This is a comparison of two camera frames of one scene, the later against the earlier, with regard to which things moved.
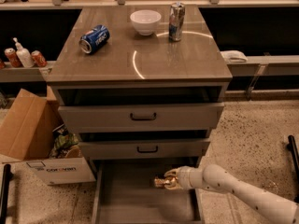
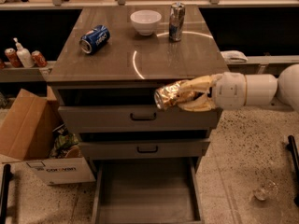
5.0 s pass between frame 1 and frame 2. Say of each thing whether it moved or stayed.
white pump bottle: stayed
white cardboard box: stayed
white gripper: moved
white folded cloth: stayed
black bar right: stayed
